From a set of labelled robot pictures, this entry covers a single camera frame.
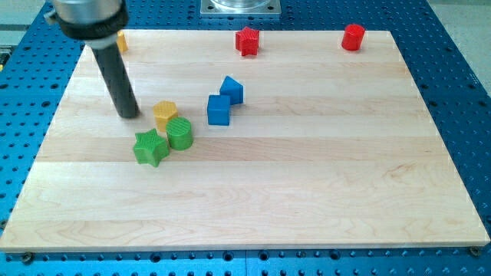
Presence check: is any green star block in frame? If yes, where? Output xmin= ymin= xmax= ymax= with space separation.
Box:
xmin=133 ymin=129 xmax=170 ymax=167

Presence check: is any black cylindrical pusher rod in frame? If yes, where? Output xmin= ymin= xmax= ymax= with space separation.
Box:
xmin=92 ymin=43 xmax=140 ymax=119

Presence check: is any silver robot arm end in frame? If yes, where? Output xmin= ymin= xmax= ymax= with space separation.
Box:
xmin=44 ymin=0 xmax=129 ymax=50

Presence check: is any red star block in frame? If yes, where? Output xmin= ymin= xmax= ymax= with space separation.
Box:
xmin=235 ymin=27 xmax=260 ymax=56

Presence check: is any light wooden board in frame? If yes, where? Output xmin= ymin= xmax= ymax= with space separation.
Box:
xmin=1 ymin=30 xmax=489 ymax=252

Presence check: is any blue cube block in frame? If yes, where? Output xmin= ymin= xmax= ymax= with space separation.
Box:
xmin=206 ymin=95 xmax=231 ymax=126

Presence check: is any blue triangle block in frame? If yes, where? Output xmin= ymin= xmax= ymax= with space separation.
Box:
xmin=219 ymin=76 xmax=244 ymax=105

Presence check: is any green cylinder block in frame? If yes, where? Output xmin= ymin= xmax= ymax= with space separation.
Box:
xmin=166 ymin=117 xmax=193 ymax=150

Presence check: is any yellow hexagon block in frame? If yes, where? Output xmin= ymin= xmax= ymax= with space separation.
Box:
xmin=153 ymin=100 xmax=179 ymax=132

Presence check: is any red cylinder block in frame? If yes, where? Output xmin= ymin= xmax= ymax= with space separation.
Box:
xmin=341 ymin=24 xmax=365 ymax=51

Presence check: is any yellow block behind rod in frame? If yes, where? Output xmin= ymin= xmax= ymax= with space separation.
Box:
xmin=117 ymin=31 xmax=128 ymax=53

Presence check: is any blue perforated table plate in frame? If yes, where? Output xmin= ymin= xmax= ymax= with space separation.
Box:
xmin=1 ymin=0 xmax=490 ymax=276

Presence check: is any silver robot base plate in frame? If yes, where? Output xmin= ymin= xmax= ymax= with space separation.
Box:
xmin=199 ymin=0 xmax=282 ymax=18

